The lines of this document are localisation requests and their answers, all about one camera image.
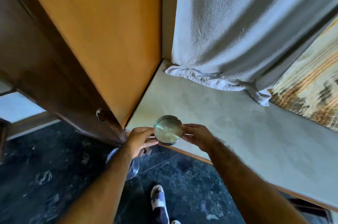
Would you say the dark brown wooden door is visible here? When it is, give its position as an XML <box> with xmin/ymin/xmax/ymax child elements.
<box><xmin>0</xmin><ymin>0</ymin><xmax>129</xmax><ymax>147</ymax></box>

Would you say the person's left forearm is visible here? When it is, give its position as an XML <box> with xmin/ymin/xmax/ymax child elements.
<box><xmin>57</xmin><ymin>143</ymin><xmax>133</xmax><ymax>224</ymax></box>

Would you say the round clear glass ashtray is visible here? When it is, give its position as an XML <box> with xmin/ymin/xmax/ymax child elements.
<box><xmin>153</xmin><ymin>115</ymin><xmax>183</xmax><ymax>146</ymax></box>

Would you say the orange wooden cabinet door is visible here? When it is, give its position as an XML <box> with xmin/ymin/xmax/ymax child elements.
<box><xmin>16</xmin><ymin>0</ymin><xmax>163</xmax><ymax>130</ymax></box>

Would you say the person's right forearm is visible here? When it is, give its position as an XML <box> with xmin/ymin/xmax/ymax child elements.
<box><xmin>206</xmin><ymin>138</ymin><xmax>310</xmax><ymax>224</ymax></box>

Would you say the person's left hand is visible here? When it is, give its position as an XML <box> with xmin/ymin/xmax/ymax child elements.
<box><xmin>123</xmin><ymin>127</ymin><xmax>159</xmax><ymax>159</ymax></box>

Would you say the person's right hand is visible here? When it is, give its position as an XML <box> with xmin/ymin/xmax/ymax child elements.
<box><xmin>181</xmin><ymin>124</ymin><xmax>220</xmax><ymax>153</ymax></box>

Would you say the white hanging towel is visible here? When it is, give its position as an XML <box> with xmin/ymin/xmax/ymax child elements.
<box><xmin>165</xmin><ymin>0</ymin><xmax>338</xmax><ymax>107</ymax></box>

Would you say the dark furniture piece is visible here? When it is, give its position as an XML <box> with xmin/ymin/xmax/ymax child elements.
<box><xmin>0</xmin><ymin>119</ymin><xmax>11</xmax><ymax>164</ymax></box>

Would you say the clear glass bowl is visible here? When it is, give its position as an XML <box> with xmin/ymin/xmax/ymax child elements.
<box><xmin>105</xmin><ymin>147</ymin><xmax>140</xmax><ymax>181</ymax></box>

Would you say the striped patterned cloth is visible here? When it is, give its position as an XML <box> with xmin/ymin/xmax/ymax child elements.
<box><xmin>267</xmin><ymin>17</ymin><xmax>338</xmax><ymax>132</ymax></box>

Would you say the round metal door handle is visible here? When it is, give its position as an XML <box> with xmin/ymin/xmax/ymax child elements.
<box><xmin>96</xmin><ymin>108</ymin><xmax>108</xmax><ymax>123</ymax></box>

